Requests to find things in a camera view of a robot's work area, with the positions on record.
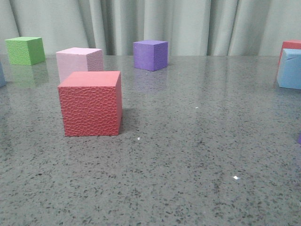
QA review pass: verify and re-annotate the light blue cracked foam cube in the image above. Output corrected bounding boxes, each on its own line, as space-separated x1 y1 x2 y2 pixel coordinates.
277 48 301 89

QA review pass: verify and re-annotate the purple foam cube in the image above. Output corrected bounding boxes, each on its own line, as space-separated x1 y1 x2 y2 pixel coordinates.
133 40 168 71

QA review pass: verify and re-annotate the large red textured foam cube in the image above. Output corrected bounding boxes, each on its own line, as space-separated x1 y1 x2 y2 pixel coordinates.
57 71 122 137

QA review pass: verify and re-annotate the pink foam cube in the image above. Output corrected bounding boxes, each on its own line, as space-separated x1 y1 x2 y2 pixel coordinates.
56 47 103 82

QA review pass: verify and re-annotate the grey-green curtain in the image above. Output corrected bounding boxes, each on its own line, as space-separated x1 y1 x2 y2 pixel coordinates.
0 0 301 56

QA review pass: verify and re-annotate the green foam cube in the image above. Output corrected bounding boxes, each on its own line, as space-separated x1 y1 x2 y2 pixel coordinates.
5 37 46 65

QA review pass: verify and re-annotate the red foam cube far right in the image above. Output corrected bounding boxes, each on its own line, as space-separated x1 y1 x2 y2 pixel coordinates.
278 40 301 65

